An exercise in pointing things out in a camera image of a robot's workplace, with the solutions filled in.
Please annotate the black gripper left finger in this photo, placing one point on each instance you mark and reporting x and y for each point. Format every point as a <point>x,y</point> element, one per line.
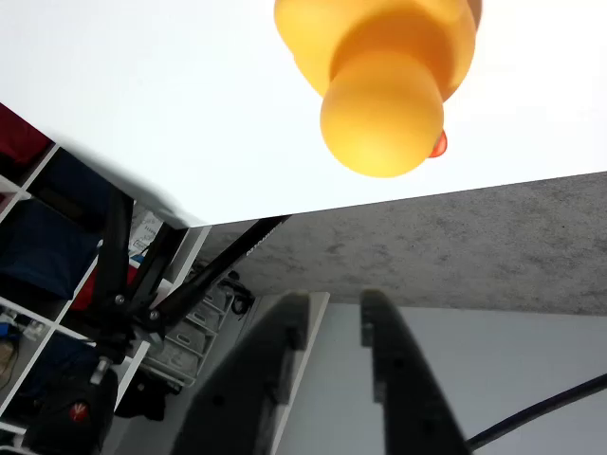
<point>246,393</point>

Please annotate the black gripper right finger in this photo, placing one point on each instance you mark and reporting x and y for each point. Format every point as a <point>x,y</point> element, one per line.
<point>408,393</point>

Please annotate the yellow rubber duck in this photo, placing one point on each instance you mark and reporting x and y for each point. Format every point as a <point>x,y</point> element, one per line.
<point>379,95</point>

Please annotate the grey drawer unit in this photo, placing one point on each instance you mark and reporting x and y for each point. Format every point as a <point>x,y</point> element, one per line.
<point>185,341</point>

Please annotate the black bag with red logo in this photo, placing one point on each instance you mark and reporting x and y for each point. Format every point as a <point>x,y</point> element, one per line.
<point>71,412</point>

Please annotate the black Manfrotto tripod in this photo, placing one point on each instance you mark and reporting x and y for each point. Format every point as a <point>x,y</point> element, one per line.
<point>118,265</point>

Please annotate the white cube shelf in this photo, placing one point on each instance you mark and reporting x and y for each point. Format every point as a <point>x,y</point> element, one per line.
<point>61,317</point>

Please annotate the dark blue storage bin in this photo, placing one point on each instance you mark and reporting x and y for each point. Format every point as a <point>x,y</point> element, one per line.
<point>42,246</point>
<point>71,185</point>

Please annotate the red storage bin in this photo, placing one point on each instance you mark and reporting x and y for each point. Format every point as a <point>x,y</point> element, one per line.
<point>19,137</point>

